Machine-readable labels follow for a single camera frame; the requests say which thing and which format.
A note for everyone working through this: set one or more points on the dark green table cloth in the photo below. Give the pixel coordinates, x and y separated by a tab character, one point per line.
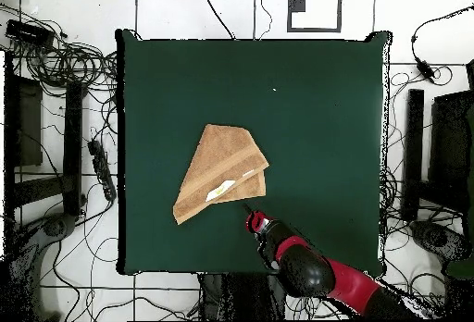
314	114

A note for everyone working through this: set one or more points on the black power strip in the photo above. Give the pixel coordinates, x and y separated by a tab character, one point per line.
102	168

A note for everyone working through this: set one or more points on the black upright stand bar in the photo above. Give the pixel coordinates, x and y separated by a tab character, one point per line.
414	151
73	144

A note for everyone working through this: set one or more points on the black box under table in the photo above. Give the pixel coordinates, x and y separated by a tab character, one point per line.
240	296

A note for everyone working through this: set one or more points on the black power brick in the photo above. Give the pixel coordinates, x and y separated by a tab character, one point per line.
29	33

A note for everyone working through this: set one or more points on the dark grey wheeled base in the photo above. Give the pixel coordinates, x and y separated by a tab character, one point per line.
55	225
437	238

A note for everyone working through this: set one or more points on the orange terry towel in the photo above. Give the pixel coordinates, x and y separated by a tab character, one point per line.
222	151

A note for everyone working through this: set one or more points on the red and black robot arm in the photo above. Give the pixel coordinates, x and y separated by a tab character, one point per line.
307	270

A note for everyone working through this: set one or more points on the grey square floor frame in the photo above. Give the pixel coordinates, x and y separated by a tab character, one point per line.
314	30

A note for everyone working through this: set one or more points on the black stand frame panel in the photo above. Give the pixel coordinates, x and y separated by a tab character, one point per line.
450	144
11	133

